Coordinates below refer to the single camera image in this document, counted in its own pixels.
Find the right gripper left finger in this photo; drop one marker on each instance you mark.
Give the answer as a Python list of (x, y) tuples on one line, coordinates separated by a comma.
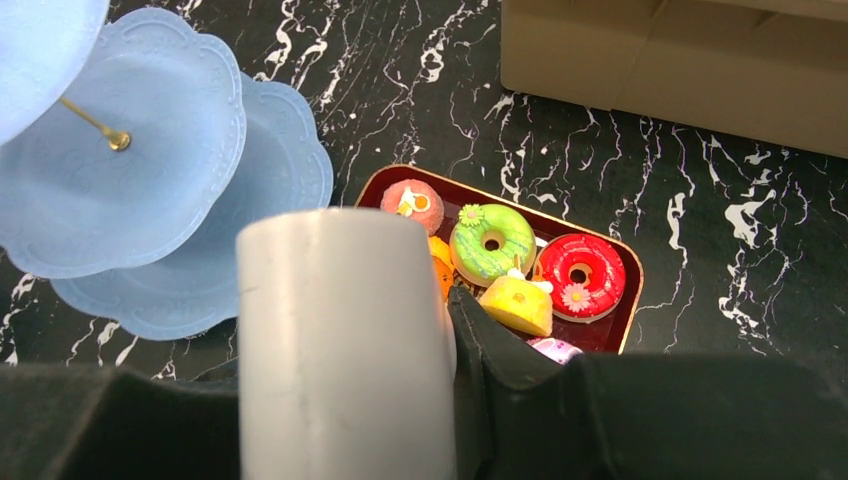
[(88, 422)]

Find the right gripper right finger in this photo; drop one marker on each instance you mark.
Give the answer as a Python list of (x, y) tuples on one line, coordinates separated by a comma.
[(520, 415)]

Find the red rectangular tray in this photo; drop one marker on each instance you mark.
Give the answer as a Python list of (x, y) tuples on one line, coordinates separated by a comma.
[(607, 334)]

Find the silver metal tongs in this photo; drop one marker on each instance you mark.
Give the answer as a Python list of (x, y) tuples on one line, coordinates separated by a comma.
[(346, 356)]

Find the blue three-tier cake stand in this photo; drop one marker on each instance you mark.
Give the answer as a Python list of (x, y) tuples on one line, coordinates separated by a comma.
[(133, 153)]

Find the purple glazed donut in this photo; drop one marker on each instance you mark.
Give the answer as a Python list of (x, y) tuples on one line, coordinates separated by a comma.
[(557, 350)]

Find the yellow cake slice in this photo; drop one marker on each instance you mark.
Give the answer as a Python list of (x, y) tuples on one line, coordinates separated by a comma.
[(520, 304)]

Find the red glazed donut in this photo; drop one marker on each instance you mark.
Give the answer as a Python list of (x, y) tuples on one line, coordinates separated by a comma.
[(587, 275)]

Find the green glazed donut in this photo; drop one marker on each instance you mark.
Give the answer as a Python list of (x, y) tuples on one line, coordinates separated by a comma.
[(488, 240)]

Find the orange cookie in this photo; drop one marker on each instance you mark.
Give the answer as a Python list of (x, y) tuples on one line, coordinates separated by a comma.
[(445, 271)]

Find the pink sugared cake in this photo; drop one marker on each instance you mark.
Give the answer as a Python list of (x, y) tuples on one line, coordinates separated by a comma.
[(415, 200)]

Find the tan plastic toolbox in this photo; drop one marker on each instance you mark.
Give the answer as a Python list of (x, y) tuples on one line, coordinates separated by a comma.
[(774, 70)]

